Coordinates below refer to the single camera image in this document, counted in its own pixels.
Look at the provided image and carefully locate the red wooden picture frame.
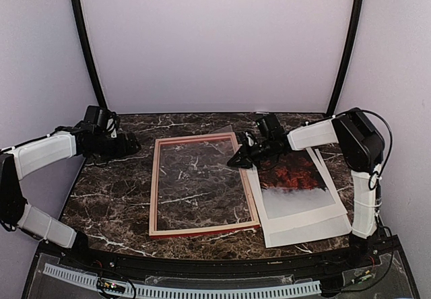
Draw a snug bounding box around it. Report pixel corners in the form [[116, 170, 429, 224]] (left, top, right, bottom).
[[148, 132, 261, 240]]

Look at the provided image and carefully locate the black front rail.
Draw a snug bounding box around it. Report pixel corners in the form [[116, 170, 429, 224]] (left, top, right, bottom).
[[38, 235, 400, 280]]

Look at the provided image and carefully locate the red forest photo print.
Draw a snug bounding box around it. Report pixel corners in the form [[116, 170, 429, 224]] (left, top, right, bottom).
[[258, 150, 335, 219]]

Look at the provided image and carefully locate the right black corner post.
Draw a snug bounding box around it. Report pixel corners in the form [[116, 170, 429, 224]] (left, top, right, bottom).
[[325, 0, 363, 116]]

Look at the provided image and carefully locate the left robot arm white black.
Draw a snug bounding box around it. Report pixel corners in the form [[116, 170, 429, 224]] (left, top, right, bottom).
[[1, 106, 141, 269]]

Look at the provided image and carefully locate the white slotted cable duct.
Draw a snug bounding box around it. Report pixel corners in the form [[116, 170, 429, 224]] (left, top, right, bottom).
[[42, 263, 321, 298]]

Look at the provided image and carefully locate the clear acrylic sheet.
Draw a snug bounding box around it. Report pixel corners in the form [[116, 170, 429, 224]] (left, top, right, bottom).
[[157, 123, 252, 229]]

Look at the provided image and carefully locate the black corner post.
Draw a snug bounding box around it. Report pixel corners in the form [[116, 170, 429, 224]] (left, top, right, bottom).
[[325, 0, 363, 116], [71, 0, 108, 108]]

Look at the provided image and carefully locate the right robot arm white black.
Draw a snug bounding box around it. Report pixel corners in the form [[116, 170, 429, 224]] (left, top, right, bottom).
[[227, 108, 393, 239]]

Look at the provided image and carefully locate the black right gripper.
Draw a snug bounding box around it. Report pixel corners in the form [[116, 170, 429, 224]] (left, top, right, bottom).
[[228, 138, 274, 170]]

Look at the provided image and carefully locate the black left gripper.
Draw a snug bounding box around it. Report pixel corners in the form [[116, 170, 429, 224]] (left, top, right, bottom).
[[89, 133, 141, 163]]

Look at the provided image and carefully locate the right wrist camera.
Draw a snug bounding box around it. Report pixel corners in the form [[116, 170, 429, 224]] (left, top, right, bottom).
[[238, 131, 257, 147]]

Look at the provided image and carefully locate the left black corner post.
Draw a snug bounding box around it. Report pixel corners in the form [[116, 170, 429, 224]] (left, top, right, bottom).
[[71, 0, 108, 108]]

